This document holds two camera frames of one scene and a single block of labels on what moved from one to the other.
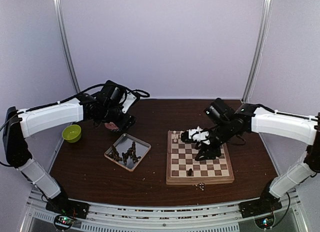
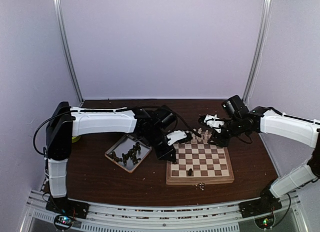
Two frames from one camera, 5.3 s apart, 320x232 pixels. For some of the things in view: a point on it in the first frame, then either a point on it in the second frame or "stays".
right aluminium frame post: [259, 46] stays
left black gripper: [124, 124] to [164, 155]
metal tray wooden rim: [128, 151] stays
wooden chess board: [182, 168] stays
